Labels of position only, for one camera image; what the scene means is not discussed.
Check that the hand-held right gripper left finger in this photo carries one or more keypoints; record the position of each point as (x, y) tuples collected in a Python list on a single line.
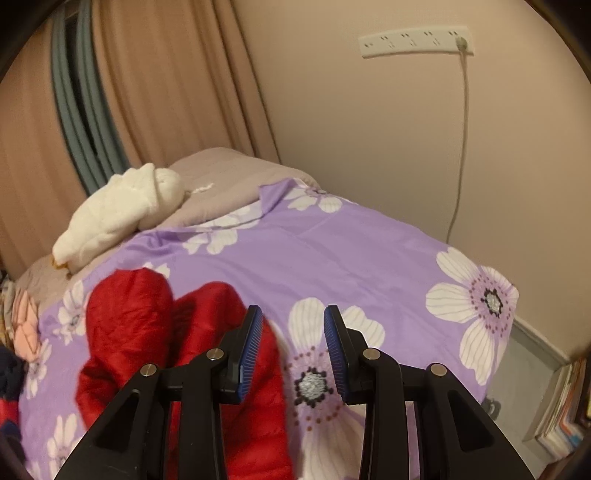
[(251, 350)]

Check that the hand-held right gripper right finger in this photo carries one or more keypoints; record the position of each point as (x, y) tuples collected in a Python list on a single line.
[(336, 350)]

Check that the red puffer jacket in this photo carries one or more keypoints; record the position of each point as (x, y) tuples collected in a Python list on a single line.
[(129, 323), (7, 413)]

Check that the purple floral blanket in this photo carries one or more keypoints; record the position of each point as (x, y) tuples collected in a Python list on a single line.
[(346, 258)]

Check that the small white lace piece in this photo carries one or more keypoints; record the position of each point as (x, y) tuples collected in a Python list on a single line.
[(203, 188)]

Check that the grey bed sheet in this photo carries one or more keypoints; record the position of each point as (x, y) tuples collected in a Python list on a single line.
[(221, 175)]

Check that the white plush goose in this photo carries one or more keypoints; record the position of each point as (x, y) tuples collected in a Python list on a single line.
[(115, 207)]

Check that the pink garment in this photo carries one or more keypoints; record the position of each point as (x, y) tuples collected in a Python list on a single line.
[(25, 332)]

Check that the stack of books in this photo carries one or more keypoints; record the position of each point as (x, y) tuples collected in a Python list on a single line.
[(563, 415)]

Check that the navy garment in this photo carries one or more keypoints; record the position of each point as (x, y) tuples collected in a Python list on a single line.
[(9, 374)]

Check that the folded red puffer jacket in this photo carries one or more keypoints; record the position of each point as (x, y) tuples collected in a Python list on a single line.
[(7, 413)]

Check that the pink curtain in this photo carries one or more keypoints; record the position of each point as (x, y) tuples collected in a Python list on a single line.
[(184, 83), (32, 161)]

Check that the blue curtain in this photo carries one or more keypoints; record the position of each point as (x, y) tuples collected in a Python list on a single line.
[(69, 115)]

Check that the white wall power strip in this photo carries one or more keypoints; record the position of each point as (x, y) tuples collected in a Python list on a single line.
[(392, 44)]

